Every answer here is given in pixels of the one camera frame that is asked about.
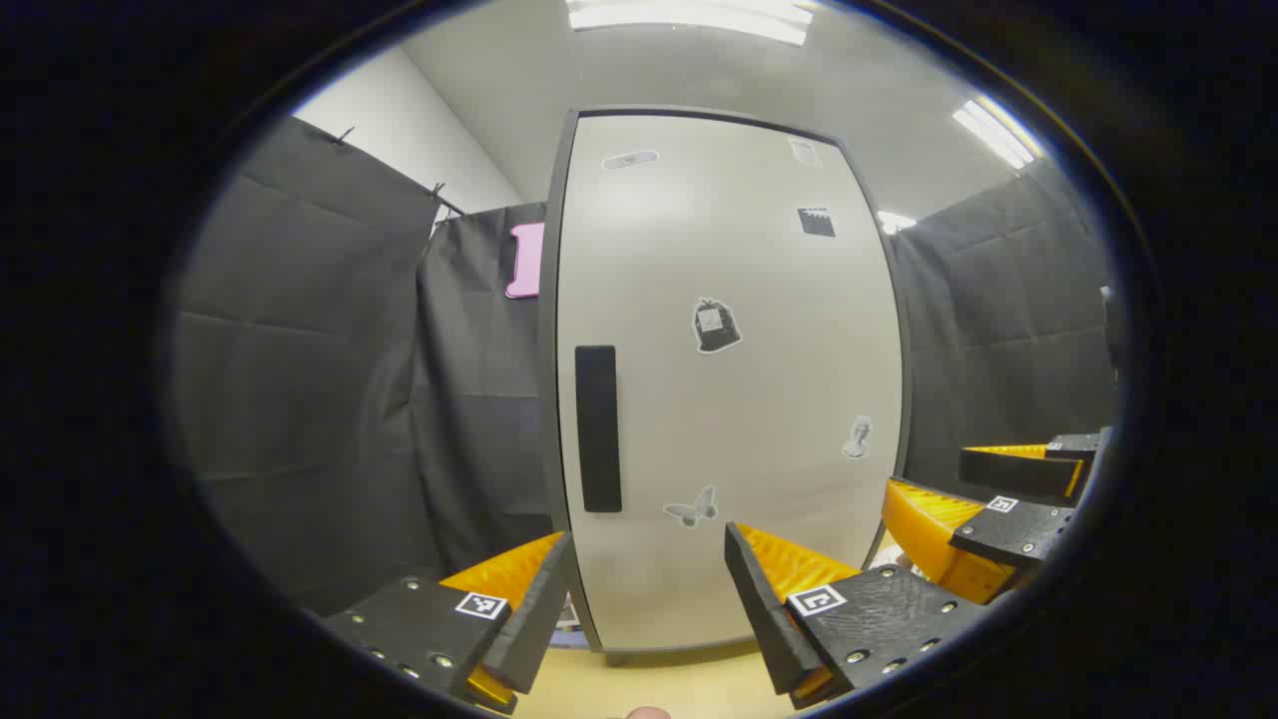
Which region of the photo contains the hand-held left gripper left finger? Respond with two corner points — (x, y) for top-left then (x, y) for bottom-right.
(324, 531), (578, 715)

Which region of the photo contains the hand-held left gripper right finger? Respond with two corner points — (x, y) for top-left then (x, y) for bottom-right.
(724, 521), (989, 712)

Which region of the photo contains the black cabinet door handle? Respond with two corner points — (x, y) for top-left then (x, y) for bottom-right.
(574, 345), (623, 514)

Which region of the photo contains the dark grey cabinet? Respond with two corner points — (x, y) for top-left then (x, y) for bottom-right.
(536, 103), (915, 665)

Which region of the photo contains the black backdrop cloth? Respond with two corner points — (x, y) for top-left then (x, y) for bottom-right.
(170, 115), (1124, 615)

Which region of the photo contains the large ceiling light panel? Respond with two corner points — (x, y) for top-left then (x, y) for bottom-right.
(566, 0), (815, 47)

